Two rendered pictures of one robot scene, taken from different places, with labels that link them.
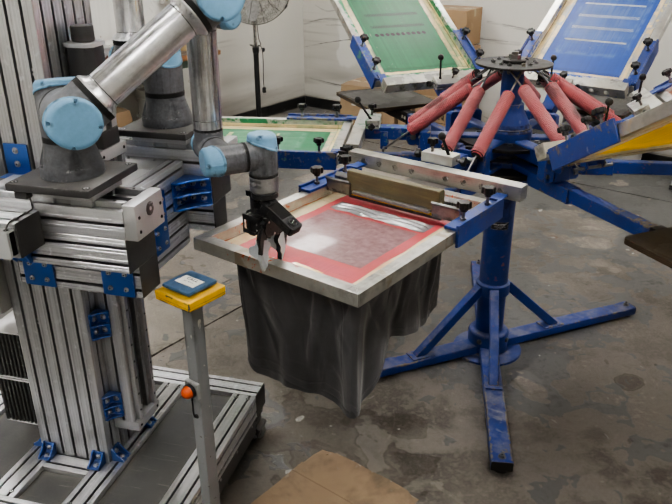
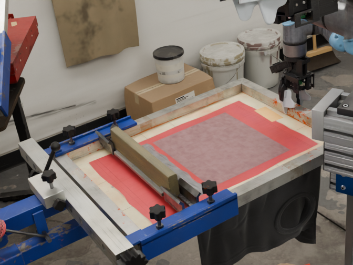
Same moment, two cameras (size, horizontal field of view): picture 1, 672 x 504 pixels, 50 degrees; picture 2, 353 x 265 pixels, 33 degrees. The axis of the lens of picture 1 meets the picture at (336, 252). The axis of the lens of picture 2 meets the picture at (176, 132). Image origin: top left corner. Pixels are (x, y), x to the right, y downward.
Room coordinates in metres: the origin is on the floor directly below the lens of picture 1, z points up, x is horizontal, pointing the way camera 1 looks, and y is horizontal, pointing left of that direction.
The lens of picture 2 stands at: (3.54, 0.52, 1.96)
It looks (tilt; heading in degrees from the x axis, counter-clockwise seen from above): 30 degrees down; 204
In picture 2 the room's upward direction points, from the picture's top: 7 degrees counter-clockwise
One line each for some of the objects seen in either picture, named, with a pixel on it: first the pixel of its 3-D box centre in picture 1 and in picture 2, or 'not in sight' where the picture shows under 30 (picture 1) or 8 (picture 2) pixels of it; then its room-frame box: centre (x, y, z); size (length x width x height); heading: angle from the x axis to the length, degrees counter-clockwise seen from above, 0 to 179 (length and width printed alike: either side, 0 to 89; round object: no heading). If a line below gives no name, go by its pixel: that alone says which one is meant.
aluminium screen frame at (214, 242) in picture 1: (355, 224); (201, 149); (2.04, -0.06, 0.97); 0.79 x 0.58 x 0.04; 143
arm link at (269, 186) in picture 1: (263, 184); (295, 48); (1.75, 0.18, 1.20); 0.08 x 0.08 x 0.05
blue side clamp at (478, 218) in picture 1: (474, 220); (95, 141); (2.06, -0.43, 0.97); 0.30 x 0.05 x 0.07; 143
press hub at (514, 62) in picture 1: (499, 213); not in sight; (2.88, -0.70, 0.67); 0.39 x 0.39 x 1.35
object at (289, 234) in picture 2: not in sight; (255, 215); (2.11, 0.12, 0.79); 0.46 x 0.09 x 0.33; 143
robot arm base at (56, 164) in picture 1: (70, 152); not in sight; (1.68, 0.64, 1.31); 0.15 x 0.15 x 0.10
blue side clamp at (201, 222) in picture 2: (331, 184); (187, 222); (2.40, 0.01, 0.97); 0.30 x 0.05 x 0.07; 143
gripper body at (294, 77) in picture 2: (263, 212); (297, 71); (1.76, 0.19, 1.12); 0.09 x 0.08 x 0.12; 53
